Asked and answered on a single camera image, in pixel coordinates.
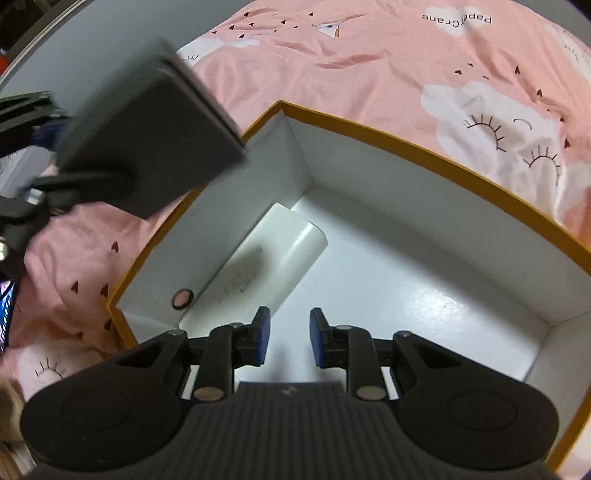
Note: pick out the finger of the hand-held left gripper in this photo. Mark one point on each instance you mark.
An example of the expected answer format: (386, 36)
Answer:
(83, 184)
(46, 131)

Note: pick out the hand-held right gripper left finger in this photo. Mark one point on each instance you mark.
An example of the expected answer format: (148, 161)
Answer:
(263, 333)

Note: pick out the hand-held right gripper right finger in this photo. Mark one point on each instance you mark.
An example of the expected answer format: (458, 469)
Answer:
(317, 338)

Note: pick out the dark grey case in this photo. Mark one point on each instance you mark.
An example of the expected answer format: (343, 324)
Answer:
(152, 129)

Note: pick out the orange cardboard box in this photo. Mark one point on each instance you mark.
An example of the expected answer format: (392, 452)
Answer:
(415, 286)

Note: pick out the white rounded box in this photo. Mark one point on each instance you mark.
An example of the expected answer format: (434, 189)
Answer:
(277, 249)

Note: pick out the smartphone with lit screen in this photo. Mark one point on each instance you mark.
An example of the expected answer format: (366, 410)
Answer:
(5, 318)

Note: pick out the pink printed blanket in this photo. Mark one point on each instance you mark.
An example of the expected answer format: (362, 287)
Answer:
(392, 69)

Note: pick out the window with grey frame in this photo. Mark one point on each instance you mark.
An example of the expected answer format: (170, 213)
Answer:
(27, 27)

